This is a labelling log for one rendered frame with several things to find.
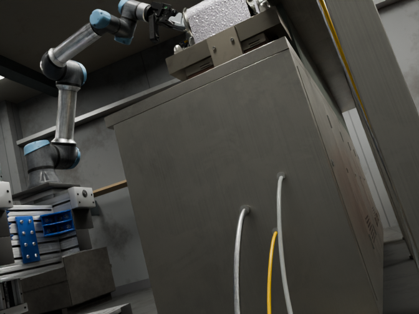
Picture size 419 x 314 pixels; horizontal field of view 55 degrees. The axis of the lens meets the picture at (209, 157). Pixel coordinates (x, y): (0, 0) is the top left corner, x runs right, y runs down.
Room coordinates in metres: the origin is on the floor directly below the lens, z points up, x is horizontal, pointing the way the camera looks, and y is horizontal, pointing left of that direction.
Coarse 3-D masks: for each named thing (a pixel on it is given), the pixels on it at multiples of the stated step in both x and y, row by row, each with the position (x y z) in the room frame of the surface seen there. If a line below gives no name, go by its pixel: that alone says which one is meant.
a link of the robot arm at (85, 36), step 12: (96, 12) 1.47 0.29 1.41; (96, 24) 1.48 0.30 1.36; (108, 24) 1.50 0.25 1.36; (120, 24) 1.55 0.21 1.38; (72, 36) 1.57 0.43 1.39; (84, 36) 1.54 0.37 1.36; (96, 36) 1.55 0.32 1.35; (60, 48) 1.60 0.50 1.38; (72, 48) 1.59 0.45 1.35; (84, 48) 1.61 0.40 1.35; (48, 60) 1.64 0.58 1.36; (60, 60) 1.65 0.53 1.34; (48, 72) 1.69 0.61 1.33; (60, 72) 1.72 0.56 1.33
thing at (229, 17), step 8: (232, 8) 1.37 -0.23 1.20; (240, 8) 1.36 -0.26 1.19; (216, 16) 1.39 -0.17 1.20; (224, 16) 1.38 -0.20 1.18; (232, 16) 1.37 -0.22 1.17; (240, 16) 1.36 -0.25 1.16; (248, 16) 1.35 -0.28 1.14; (200, 24) 1.42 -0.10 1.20; (208, 24) 1.40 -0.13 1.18; (216, 24) 1.39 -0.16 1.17; (224, 24) 1.38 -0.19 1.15; (232, 24) 1.37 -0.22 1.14; (192, 32) 1.43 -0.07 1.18; (200, 32) 1.42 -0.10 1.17; (208, 32) 1.41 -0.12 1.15; (216, 32) 1.40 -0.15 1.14; (200, 40) 1.42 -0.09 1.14
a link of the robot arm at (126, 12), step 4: (124, 0) 1.58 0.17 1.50; (128, 0) 1.58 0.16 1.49; (132, 0) 1.58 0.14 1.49; (120, 4) 1.58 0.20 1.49; (124, 4) 1.57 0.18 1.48; (128, 4) 1.57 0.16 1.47; (132, 4) 1.56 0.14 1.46; (136, 4) 1.56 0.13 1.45; (120, 8) 1.59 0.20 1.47; (124, 8) 1.58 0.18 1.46; (128, 8) 1.57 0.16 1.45; (132, 8) 1.56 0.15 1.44; (136, 8) 1.56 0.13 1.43; (120, 12) 1.60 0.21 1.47; (124, 12) 1.58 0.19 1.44; (128, 12) 1.58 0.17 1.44; (132, 12) 1.57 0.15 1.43; (124, 16) 1.58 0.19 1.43; (128, 16) 1.58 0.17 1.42; (132, 16) 1.59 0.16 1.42; (136, 16) 1.58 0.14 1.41; (136, 20) 1.61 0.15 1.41
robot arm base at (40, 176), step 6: (36, 168) 1.72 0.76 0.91; (42, 168) 1.73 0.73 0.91; (48, 168) 1.75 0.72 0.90; (54, 168) 1.79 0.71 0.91; (30, 174) 1.73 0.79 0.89; (36, 174) 1.72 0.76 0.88; (42, 174) 1.72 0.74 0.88; (48, 174) 1.73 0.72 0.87; (54, 174) 1.76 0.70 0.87; (30, 180) 1.72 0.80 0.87; (36, 180) 1.71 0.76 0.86; (42, 180) 1.72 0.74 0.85; (48, 180) 1.73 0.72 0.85; (54, 180) 1.74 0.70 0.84; (30, 186) 1.71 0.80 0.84
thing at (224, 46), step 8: (224, 32) 1.16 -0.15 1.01; (232, 32) 1.16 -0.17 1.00; (208, 40) 1.19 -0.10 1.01; (216, 40) 1.18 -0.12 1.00; (224, 40) 1.17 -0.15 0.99; (232, 40) 1.15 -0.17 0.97; (216, 48) 1.18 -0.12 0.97; (224, 48) 1.17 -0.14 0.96; (232, 48) 1.16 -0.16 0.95; (240, 48) 1.15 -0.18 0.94; (216, 56) 1.18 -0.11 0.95; (224, 56) 1.17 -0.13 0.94; (232, 56) 1.16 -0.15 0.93; (216, 64) 1.18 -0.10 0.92
